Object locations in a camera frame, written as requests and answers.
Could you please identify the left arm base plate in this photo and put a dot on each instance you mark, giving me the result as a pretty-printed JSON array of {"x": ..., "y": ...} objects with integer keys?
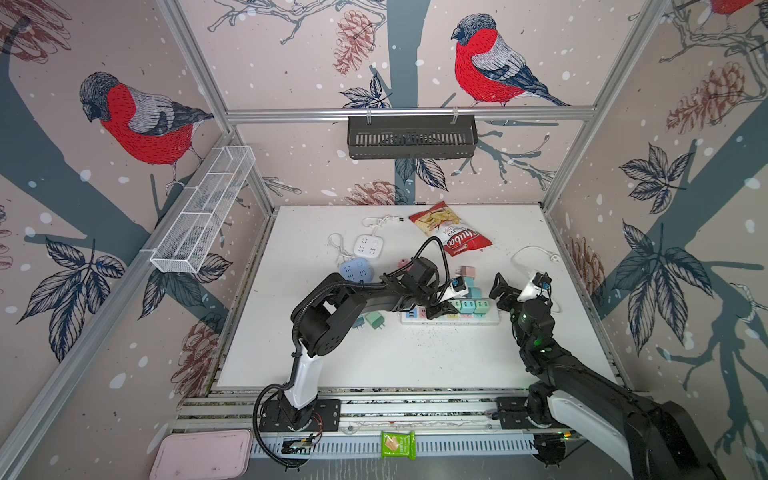
[{"x": 320, "y": 415}]

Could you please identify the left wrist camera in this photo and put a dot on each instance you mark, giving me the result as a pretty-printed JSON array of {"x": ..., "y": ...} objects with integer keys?
[{"x": 456, "y": 289}]

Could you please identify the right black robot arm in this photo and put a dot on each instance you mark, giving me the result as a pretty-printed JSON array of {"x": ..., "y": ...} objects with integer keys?
[{"x": 650, "y": 440}]

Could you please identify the white square socket cube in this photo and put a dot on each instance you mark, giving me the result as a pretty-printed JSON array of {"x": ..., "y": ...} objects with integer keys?
[{"x": 368, "y": 246}]

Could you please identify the white mesh wall shelf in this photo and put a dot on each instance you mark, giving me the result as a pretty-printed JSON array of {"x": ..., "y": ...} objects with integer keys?
[{"x": 194, "y": 231}]

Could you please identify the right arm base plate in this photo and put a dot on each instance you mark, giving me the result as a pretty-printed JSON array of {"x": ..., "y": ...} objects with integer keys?
[{"x": 512, "y": 413}]

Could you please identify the red white chips bag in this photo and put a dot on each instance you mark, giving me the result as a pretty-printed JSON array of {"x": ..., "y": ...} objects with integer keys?
[{"x": 454, "y": 233}]

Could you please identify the white multicolour power strip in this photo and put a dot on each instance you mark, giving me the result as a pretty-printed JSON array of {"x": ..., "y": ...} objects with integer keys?
[{"x": 417, "y": 316}]

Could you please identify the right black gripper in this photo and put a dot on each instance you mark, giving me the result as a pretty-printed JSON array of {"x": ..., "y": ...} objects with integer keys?
[{"x": 512, "y": 295}]

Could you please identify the pink usb charger plug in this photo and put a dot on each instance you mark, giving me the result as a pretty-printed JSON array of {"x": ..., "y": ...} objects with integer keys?
[{"x": 468, "y": 271}]

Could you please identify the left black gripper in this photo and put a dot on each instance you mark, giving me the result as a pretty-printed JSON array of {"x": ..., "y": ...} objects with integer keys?
[{"x": 440, "y": 308}]

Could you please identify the pink tray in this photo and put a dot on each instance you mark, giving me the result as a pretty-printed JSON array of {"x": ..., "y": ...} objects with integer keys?
[{"x": 203, "y": 455}]

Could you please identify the green snack packet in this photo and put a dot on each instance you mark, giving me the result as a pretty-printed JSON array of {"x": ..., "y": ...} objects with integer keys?
[{"x": 398, "y": 445}]

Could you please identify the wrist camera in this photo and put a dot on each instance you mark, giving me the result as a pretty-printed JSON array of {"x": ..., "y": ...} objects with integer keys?
[
  {"x": 539, "y": 287},
  {"x": 456, "y": 289}
]

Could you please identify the light green charger plug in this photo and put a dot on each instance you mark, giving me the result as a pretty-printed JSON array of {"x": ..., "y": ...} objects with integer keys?
[{"x": 482, "y": 307}]

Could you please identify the blue square socket cube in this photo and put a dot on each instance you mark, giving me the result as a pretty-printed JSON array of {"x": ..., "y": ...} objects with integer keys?
[{"x": 357, "y": 270}]

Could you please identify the teal charger plug front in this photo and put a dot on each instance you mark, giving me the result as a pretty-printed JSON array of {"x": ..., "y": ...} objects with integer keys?
[{"x": 468, "y": 307}]

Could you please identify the black hanging wire basket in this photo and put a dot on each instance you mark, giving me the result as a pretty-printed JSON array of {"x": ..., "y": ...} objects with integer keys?
[{"x": 412, "y": 137}]

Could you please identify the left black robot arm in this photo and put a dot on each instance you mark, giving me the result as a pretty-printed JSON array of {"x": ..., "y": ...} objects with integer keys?
[{"x": 322, "y": 320}]

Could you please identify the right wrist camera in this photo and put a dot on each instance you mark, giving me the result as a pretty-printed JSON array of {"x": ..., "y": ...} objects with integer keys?
[{"x": 539, "y": 287}]

